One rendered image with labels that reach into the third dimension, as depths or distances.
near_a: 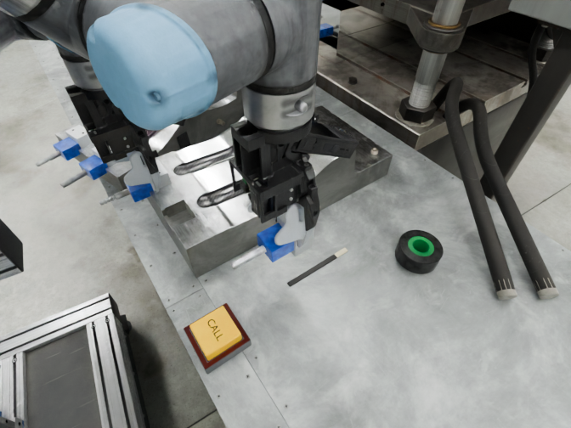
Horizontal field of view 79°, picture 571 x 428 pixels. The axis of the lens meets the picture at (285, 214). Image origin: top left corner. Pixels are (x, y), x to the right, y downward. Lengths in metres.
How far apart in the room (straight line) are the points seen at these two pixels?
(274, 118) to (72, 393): 1.15
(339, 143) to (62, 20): 0.29
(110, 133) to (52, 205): 1.65
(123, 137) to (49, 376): 0.95
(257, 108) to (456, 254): 0.53
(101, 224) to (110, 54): 1.79
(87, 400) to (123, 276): 0.61
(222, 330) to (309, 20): 0.44
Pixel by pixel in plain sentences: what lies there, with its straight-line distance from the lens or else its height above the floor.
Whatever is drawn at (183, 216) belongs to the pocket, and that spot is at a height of 0.86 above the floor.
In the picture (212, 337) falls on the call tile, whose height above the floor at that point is 0.84.
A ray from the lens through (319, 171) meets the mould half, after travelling 0.67.
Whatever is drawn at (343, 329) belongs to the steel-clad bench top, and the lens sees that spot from 0.62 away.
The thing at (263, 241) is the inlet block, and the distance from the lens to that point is 0.52.
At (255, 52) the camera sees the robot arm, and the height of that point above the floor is 1.25.
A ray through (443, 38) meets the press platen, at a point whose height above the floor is 1.03.
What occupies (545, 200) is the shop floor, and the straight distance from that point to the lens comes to 2.36.
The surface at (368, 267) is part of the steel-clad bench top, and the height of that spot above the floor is 0.80.
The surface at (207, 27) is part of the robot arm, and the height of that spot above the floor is 1.27.
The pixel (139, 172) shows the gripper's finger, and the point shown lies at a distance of 0.67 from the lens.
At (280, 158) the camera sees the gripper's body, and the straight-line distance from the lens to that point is 0.41.
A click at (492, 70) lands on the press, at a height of 0.79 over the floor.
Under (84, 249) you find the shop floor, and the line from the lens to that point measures 1.94.
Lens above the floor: 1.36
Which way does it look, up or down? 48 degrees down
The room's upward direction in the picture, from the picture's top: straight up
